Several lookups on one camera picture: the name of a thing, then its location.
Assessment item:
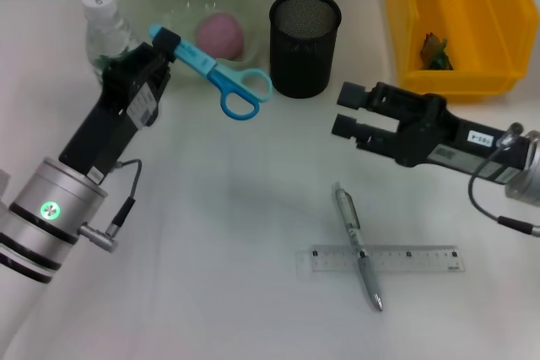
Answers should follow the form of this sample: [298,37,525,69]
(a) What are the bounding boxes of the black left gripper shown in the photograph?
[57,30,182,186]

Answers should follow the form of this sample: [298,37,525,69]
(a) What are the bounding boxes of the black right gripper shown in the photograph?
[332,80,531,186]

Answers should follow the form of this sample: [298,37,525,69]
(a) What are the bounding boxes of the clear green-label water bottle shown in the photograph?
[81,0,143,78]

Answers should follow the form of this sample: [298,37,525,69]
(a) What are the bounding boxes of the pink toy peach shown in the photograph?
[193,13,246,62]

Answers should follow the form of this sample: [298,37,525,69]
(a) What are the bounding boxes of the green plastic wrapper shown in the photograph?
[419,32,456,72]

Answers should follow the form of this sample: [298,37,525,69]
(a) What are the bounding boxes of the blue scissors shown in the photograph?
[148,23,273,121]

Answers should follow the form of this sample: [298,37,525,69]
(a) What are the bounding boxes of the black mesh pen holder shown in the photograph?
[269,0,343,100]

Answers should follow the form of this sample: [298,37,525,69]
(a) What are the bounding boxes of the silver ballpoint pen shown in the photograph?
[334,181,385,313]

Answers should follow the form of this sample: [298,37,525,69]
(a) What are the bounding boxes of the clear plastic ruler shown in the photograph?
[294,244,467,279]

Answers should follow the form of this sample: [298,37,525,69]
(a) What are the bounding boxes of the yellow plastic bin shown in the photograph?
[384,0,540,104]

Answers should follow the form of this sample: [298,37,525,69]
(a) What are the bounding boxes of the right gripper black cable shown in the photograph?
[467,122,540,238]

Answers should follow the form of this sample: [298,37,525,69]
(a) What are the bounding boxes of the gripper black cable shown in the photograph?
[78,159,144,254]
[467,122,540,238]

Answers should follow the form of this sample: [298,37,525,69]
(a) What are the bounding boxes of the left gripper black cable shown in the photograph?
[78,159,144,254]

